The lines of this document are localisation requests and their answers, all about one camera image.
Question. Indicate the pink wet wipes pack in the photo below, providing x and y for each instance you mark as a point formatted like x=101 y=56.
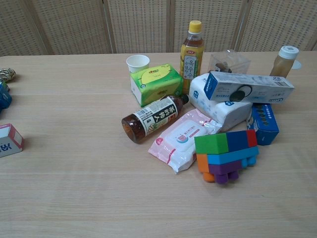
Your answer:
x=183 y=138

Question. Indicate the yellow-cap corn tea bottle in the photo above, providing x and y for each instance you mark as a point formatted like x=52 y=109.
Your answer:
x=190 y=64

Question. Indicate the white tissue pack, blue print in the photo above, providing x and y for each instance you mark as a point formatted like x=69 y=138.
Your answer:
x=218 y=111

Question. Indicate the dark blue Oreo box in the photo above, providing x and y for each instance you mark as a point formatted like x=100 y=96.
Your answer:
x=266 y=124

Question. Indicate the clear plastic box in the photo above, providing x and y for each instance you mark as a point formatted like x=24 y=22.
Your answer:
x=230 y=62

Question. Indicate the long light-blue Oreo box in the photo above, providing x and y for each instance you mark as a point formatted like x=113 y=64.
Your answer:
x=257 y=86

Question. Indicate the brown tea bottle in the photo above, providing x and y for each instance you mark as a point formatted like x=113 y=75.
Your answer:
x=148 y=116

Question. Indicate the green tissue pack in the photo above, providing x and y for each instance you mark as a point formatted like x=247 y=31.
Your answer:
x=158 y=84

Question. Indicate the white paper cup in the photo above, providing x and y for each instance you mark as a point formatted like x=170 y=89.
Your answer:
x=137 y=63

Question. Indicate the blue snack package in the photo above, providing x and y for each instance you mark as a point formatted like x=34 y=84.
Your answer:
x=3 y=98

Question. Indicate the colourful building block toy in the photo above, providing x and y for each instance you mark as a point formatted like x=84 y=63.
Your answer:
x=223 y=153

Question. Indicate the red and white carton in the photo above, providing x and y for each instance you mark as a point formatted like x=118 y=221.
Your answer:
x=11 y=141

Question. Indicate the wooden folding screen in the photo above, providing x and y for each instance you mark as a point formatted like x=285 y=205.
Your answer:
x=138 y=24

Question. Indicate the white-cap amber juice bottle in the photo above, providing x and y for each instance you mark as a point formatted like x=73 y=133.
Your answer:
x=283 y=63

